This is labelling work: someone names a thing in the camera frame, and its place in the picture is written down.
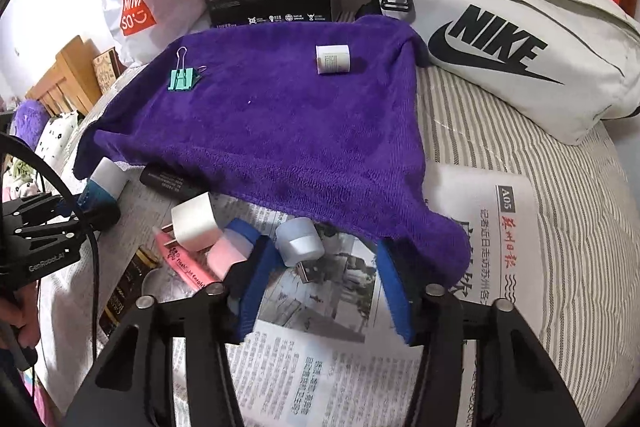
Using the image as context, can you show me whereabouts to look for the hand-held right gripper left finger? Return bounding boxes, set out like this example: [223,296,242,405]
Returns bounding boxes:
[62,234,287,427]

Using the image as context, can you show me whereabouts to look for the black cosmetic tube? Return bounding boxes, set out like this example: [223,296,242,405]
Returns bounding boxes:
[139,164,188,198]

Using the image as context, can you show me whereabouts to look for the person's left hand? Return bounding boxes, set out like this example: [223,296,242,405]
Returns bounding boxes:
[0,282,45,360]

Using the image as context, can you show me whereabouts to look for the pink eraser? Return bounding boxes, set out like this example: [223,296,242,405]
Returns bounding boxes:
[207,218,262,280]

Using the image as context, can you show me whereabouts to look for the wooden headboard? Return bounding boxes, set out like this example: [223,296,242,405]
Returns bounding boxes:
[25,36,106,118]

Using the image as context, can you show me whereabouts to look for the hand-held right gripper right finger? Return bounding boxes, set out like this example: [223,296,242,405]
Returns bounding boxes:
[375,238,587,427]

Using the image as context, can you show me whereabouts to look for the white patterned pillow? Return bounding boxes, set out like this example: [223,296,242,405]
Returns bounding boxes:
[35,112,81,164]

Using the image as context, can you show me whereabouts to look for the dark bottle with gold print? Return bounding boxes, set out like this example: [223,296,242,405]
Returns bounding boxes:
[97,247,161,340]

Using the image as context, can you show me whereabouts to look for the purple towel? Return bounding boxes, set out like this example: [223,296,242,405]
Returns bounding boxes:
[74,14,473,290]

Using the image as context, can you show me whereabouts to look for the green binder clip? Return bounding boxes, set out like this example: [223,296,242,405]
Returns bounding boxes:
[167,47,208,92]

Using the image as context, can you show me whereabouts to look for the blue and white bottle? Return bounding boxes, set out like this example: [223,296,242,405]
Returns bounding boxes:
[82,157,130,228]

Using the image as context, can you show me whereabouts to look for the newspaper sheet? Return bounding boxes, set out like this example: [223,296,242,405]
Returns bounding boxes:
[37,7,640,427]

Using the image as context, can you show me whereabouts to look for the brown patterned box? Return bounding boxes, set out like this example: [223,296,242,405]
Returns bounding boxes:
[91,48,126,96]

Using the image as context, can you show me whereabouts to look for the white tape roll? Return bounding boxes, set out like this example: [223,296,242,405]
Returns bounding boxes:
[315,44,352,76]

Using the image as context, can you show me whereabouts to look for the pink tube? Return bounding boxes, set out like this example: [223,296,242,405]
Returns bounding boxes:
[154,229,221,298]

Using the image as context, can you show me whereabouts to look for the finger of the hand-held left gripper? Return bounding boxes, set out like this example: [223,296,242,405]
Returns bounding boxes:
[15,206,122,253]
[0,193,76,230]

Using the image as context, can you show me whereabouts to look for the white charger plug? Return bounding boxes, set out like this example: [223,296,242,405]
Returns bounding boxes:
[161,193,223,253]

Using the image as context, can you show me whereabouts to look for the clear plastic cap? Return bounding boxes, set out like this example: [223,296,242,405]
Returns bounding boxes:
[142,269,177,304]

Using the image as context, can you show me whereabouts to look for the purple fluffy pillow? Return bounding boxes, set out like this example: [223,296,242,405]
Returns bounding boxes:
[12,99,49,148]

